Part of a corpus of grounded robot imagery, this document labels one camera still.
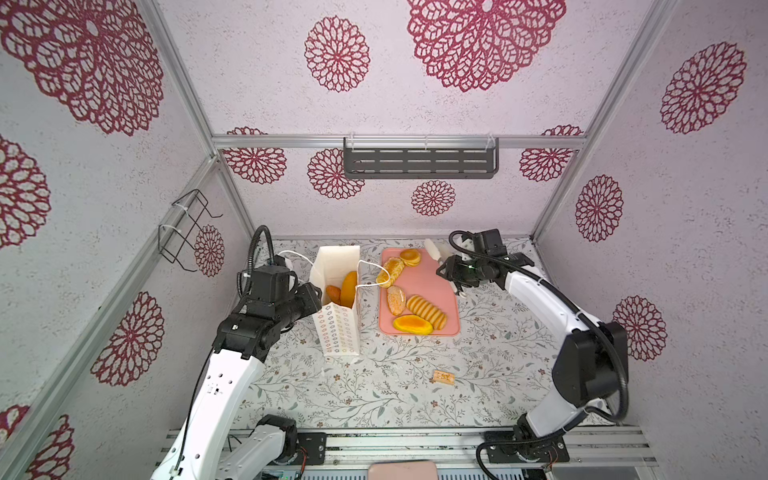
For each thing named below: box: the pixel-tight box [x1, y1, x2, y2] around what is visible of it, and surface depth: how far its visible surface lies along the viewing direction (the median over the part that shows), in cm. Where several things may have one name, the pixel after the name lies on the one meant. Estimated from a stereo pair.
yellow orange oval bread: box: [393, 315, 434, 335], surface depth 94 cm
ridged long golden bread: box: [406, 294, 447, 331], surface depth 97 cm
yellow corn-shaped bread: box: [376, 257, 405, 288], surface depth 108 cm
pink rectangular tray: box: [378, 248, 459, 336], surface depth 99 cm
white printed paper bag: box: [310, 245, 361, 356], surface depth 81 cm
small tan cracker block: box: [433, 370, 455, 385], surface depth 87 cm
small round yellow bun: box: [400, 248, 421, 267], surface depth 111 cm
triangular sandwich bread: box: [326, 284, 341, 305], surface depth 93 cm
